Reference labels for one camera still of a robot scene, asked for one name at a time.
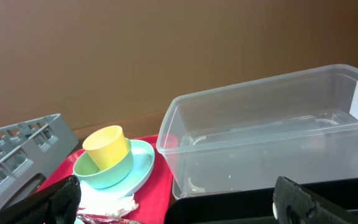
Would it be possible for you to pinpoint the clear plastic bin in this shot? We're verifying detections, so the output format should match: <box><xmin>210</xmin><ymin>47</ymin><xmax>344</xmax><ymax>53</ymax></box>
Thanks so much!
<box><xmin>156</xmin><ymin>64</ymin><xmax>358</xmax><ymax>198</ymax></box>

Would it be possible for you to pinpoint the yellow cup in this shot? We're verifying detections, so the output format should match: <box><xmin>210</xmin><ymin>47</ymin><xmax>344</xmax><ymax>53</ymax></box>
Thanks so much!
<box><xmin>82</xmin><ymin>125</ymin><xmax>129</xmax><ymax>170</ymax></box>

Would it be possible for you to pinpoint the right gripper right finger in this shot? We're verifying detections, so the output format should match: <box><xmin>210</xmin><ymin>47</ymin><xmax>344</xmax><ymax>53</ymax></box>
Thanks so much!
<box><xmin>272</xmin><ymin>176</ymin><xmax>358</xmax><ymax>224</ymax></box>

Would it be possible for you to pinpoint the green bowl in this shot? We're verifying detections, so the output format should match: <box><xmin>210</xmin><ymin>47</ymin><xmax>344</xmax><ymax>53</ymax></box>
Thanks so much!
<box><xmin>73</xmin><ymin>138</ymin><xmax>134</xmax><ymax>189</ymax></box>

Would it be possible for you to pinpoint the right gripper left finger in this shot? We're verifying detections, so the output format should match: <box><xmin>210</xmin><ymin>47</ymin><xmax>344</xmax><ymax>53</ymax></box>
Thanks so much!
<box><xmin>0</xmin><ymin>175</ymin><xmax>81</xmax><ymax>224</ymax></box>

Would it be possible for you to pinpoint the light blue plate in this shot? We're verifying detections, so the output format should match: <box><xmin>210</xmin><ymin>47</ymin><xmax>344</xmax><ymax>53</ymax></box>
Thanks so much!
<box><xmin>96</xmin><ymin>139</ymin><xmax>155</xmax><ymax>197</ymax></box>

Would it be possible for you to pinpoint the red plastic tray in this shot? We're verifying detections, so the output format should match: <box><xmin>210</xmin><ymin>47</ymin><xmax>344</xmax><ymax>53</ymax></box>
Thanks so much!
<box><xmin>39</xmin><ymin>149</ymin><xmax>173</xmax><ymax>224</ymax></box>

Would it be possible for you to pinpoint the white napkin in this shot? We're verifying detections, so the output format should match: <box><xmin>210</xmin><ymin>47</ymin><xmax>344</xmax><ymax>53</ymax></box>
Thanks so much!
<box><xmin>78</xmin><ymin>182</ymin><xmax>139</xmax><ymax>219</ymax></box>

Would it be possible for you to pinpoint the red snack wrapper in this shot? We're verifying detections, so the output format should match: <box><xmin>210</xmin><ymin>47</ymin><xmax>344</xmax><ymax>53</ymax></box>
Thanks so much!
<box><xmin>76</xmin><ymin>213</ymin><xmax>141</xmax><ymax>224</ymax></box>

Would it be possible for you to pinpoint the grey dishwasher rack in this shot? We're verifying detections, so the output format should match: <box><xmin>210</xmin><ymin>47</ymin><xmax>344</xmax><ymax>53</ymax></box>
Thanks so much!
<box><xmin>0</xmin><ymin>114</ymin><xmax>78</xmax><ymax>210</ymax></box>

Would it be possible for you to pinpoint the black plastic tray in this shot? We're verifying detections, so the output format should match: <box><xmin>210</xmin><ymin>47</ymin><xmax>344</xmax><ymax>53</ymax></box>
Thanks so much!
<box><xmin>164</xmin><ymin>178</ymin><xmax>358</xmax><ymax>224</ymax></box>

